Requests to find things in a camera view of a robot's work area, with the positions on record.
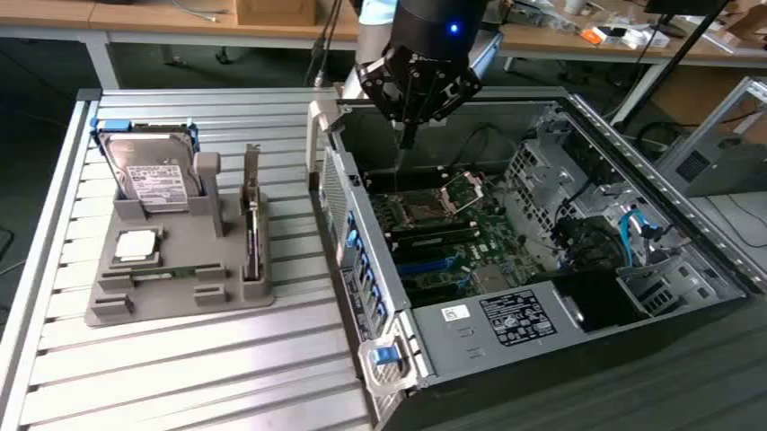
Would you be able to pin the grey computer tower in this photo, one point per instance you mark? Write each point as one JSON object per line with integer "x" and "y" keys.
{"x": 712, "y": 166}

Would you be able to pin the hard disk with blue carrier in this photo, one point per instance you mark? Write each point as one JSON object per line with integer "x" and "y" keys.
{"x": 152, "y": 173}

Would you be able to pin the CPU socket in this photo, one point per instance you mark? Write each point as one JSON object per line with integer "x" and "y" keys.
{"x": 421, "y": 208}

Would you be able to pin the silver CPU chip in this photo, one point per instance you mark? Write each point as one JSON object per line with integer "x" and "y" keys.
{"x": 136, "y": 246}

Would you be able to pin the open black PC case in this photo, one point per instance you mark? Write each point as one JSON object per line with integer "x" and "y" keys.
{"x": 539, "y": 119}

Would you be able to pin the graphics card with metal bracket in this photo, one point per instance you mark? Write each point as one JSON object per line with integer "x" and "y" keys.
{"x": 253, "y": 233}

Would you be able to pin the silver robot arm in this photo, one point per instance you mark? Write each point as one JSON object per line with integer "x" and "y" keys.
{"x": 365, "y": 54}

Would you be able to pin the brown cardboard box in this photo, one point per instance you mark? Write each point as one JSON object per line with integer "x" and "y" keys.
{"x": 274, "y": 11}

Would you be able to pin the white cup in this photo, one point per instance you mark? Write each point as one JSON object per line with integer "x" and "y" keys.
{"x": 576, "y": 6}

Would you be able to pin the orange small box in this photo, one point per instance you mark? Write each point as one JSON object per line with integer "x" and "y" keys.
{"x": 600, "y": 35}

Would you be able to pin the black monitor with stand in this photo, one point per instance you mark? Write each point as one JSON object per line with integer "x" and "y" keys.
{"x": 671, "y": 24}

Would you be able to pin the green motherboard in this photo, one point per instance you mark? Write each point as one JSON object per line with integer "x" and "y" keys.
{"x": 497, "y": 233}

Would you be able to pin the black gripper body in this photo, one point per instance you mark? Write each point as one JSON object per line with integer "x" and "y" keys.
{"x": 437, "y": 27}

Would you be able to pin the grey metal disk bay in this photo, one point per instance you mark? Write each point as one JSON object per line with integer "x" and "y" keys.
{"x": 664, "y": 283}

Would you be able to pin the blue card retention clip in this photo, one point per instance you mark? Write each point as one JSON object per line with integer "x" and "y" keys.
{"x": 354, "y": 235}
{"x": 360, "y": 252}
{"x": 376, "y": 304}
{"x": 370, "y": 287}
{"x": 349, "y": 218}
{"x": 365, "y": 270}

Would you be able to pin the grey plastic parts rack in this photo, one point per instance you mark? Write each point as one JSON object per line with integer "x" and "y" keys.
{"x": 180, "y": 251}

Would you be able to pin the black slanted pole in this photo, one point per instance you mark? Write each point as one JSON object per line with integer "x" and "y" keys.
{"x": 671, "y": 67}

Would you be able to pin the green RAM stick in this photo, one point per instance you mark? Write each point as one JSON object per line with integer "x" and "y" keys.
{"x": 168, "y": 272}

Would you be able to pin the grey metal drive cage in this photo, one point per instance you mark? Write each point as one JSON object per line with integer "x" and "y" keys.
{"x": 539, "y": 179}

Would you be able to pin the blue expansion slot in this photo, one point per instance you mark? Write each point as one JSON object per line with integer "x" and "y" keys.
{"x": 428, "y": 266}

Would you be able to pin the metal socket cover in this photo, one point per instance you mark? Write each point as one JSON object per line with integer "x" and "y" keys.
{"x": 464, "y": 190}

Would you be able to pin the aluminium profile frame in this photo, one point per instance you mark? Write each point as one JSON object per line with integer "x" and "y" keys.
{"x": 733, "y": 96}

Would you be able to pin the blue case latch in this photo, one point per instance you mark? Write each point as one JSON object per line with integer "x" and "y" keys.
{"x": 381, "y": 357}

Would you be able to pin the white small box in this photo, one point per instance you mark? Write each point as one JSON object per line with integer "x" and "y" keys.
{"x": 647, "y": 39}

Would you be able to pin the grey power supply unit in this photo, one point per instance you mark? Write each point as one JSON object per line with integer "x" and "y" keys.
{"x": 473, "y": 341}

